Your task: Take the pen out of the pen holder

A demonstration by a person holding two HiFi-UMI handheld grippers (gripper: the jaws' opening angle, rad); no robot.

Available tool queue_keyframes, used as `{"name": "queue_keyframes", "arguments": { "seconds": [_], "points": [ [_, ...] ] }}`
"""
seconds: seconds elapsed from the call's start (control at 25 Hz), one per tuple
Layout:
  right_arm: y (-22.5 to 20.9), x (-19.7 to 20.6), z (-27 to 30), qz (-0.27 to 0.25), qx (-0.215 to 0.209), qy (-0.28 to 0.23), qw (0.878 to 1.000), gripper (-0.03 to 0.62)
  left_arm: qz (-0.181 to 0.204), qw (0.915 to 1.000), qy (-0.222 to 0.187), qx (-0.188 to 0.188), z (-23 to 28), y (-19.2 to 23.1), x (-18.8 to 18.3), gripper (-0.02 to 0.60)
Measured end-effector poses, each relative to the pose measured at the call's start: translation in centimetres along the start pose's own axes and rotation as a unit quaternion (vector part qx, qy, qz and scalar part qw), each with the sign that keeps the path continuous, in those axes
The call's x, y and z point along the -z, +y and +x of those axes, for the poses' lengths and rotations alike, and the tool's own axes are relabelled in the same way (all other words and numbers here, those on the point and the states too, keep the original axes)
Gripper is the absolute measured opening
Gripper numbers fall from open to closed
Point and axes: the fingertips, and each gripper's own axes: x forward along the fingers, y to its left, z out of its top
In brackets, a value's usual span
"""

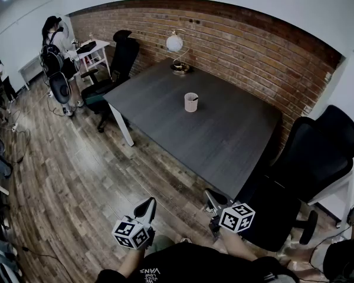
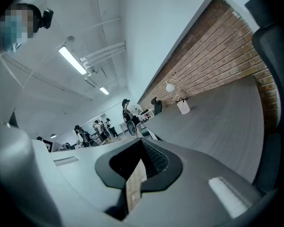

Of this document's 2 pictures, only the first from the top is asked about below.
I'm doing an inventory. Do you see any white side desk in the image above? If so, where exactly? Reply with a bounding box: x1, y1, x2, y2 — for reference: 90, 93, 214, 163
307, 169, 354, 230

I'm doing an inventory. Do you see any white bench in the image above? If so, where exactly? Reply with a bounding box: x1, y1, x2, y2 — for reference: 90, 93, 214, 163
17, 54, 42, 91

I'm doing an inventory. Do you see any small white desk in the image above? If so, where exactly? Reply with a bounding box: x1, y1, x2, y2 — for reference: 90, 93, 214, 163
73, 38, 112, 85

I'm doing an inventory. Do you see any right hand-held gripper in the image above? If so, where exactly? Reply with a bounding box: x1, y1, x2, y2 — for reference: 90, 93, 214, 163
204, 189, 256, 239

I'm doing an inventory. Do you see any black mesh office chair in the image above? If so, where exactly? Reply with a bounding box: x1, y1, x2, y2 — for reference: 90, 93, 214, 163
235, 104, 354, 254

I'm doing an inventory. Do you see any grey shell chair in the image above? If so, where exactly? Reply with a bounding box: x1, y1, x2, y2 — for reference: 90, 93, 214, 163
48, 71, 72, 115

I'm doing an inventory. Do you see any person's black t-shirt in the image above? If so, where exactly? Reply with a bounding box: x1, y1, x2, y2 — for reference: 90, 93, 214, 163
94, 242, 299, 283

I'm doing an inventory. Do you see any pink plastic cup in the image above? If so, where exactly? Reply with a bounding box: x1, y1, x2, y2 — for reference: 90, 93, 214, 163
183, 92, 199, 113

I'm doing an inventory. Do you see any black office chair with headrest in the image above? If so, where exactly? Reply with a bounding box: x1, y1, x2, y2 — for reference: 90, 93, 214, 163
80, 29, 141, 134

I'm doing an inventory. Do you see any black floor cable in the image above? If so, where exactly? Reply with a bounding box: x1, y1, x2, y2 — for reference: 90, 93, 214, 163
5, 110, 32, 164

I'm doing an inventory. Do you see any black box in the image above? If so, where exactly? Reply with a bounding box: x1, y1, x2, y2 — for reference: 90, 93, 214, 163
76, 41, 97, 54

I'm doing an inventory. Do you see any person's right forearm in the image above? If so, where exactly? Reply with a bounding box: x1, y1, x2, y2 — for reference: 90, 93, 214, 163
222, 228, 260, 262

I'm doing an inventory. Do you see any white table leg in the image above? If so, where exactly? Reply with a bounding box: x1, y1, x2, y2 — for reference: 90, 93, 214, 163
107, 100, 135, 147

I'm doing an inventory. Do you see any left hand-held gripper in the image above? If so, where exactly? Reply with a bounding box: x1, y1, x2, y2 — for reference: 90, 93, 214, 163
112, 197, 158, 251

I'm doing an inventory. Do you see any person's left forearm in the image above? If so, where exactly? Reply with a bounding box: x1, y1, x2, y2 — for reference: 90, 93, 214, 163
117, 247, 146, 277

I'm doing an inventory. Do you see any white globe table lamp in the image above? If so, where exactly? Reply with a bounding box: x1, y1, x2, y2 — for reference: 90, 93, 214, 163
165, 28, 193, 77

